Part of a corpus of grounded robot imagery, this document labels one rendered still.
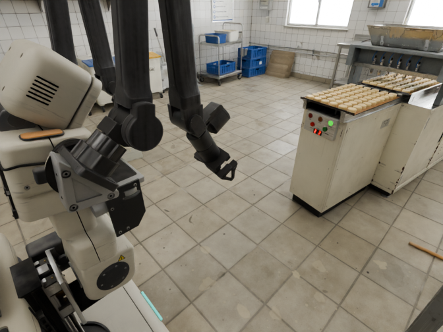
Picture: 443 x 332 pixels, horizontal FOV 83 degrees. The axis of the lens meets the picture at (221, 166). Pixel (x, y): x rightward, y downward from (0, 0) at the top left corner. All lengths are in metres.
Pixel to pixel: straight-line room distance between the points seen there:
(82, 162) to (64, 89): 0.17
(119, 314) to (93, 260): 0.57
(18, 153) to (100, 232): 0.34
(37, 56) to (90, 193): 0.27
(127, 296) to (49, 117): 1.00
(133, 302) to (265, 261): 0.88
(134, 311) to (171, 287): 0.41
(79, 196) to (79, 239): 0.29
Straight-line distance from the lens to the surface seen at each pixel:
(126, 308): 1.40
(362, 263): 2.03
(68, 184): 0.54
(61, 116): 0.64
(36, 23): 4.80
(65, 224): 0.80
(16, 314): 0.88
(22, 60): 0.63
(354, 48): 2.50
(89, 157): 0.52
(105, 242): 0.83
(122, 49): 0.52
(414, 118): 2.35
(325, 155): 1.91
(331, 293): 1.81
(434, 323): 0.69
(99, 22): 0.96
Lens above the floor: 1.45
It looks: 33 degrees down
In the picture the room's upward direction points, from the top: straight up
